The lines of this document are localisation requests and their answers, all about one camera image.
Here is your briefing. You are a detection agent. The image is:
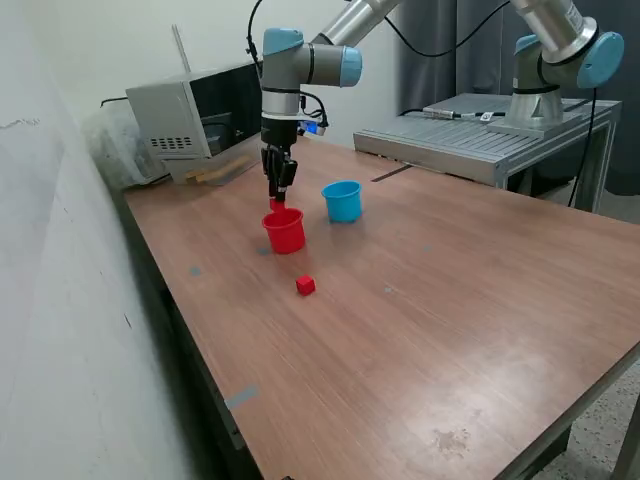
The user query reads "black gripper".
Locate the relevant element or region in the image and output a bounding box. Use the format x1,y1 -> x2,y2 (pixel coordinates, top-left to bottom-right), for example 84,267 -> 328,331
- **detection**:
259,115 -> 300,204

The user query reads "aluminium robot base table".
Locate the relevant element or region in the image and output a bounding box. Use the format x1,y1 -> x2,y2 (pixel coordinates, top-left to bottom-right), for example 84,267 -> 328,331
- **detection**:
352,92 -> 623,211

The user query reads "wooden stick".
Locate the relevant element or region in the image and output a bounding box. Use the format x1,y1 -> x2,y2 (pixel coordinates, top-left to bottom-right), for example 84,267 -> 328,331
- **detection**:
194,165 -> 239,184
185,155 -> 251,180

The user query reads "red plastic cup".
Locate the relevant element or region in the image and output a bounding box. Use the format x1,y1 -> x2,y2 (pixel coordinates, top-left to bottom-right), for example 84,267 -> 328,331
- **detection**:
261,207 -> 306,255

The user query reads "blue plastic cup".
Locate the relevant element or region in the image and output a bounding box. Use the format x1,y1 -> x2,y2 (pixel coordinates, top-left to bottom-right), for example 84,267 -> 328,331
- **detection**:
321,179 -> 363,224

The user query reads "silver microwave oven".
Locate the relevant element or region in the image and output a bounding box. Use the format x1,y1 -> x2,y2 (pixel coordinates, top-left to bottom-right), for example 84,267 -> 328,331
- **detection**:
124,58 -> 281,162

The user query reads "thin white rod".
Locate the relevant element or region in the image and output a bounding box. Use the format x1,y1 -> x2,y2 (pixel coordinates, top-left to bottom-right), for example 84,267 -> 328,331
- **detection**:
171,23 -> 193,74

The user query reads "clear plastic bag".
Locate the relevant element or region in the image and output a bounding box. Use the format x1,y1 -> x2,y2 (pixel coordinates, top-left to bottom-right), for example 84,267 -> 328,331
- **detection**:
82,102 -> 171,190

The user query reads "dark grey curtain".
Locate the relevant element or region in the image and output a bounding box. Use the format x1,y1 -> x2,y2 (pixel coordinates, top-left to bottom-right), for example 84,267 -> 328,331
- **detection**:
397,0 -> 640,194

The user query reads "long grey tape strip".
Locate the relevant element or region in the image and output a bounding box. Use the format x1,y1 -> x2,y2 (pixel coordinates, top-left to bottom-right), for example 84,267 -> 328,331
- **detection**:
224,384 -> 260,411

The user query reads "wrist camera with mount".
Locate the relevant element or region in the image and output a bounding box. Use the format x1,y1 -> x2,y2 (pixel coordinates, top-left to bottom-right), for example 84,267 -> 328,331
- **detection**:
297,115 -> 330,139

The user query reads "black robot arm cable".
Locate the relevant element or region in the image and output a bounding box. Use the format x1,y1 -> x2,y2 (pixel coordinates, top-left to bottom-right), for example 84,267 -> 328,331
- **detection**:
245,0 -> 512,79

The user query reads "silver cable connector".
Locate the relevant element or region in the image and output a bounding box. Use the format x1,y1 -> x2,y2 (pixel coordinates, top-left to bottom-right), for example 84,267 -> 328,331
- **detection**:
422,105 -> 464,120

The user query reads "black hanging cable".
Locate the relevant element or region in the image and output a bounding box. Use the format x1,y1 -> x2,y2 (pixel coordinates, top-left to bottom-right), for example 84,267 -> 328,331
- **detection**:
564,87 -> 599,207

